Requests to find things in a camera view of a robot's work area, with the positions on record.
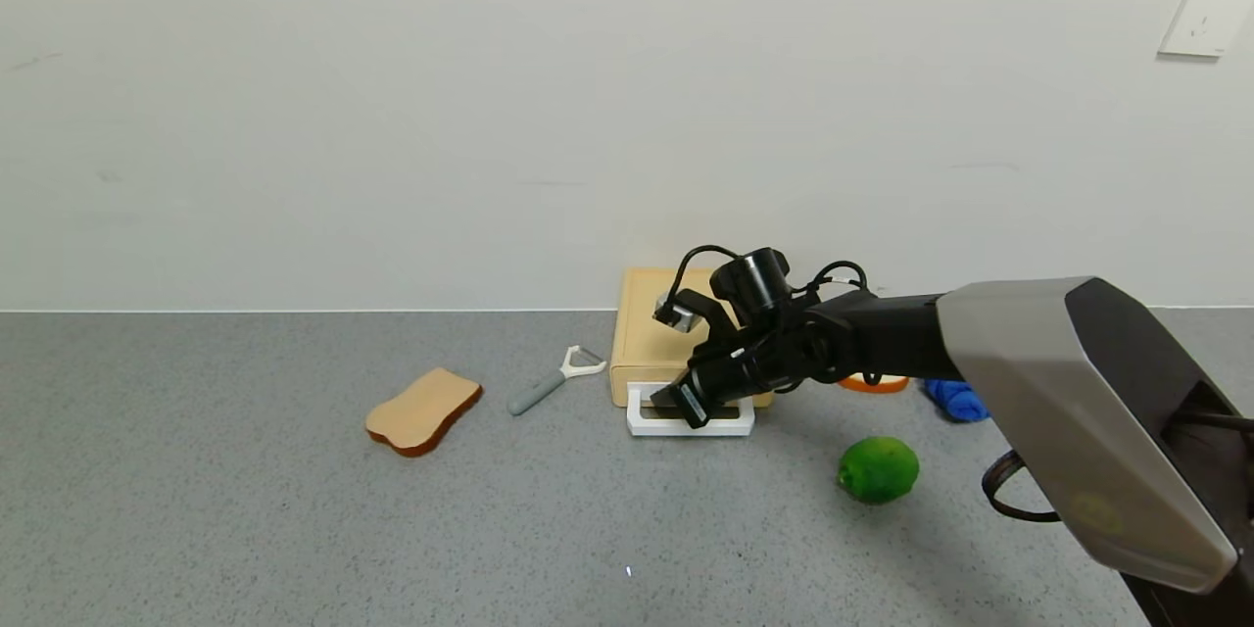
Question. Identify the brown toast slice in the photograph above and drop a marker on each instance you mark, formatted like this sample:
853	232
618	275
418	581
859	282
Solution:
421	411

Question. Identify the white wall socket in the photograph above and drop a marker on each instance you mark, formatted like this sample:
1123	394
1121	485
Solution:
1207	15

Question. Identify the green lime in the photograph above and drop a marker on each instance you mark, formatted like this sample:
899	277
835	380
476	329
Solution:
879	470

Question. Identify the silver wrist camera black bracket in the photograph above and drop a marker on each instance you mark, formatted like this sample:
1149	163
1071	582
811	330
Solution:
678	316

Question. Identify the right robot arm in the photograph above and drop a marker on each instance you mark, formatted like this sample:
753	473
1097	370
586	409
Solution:
1038	372

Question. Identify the white bread slice orange crust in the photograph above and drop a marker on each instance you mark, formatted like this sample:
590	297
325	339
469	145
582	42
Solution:
872	385

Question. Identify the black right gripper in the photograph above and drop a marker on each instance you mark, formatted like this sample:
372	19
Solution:
690	403

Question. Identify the rolled blue cloth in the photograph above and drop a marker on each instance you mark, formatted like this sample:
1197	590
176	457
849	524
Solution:
960	402

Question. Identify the yellow drawer cabinet case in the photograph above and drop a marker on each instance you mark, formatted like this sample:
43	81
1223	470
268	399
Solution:
642	343

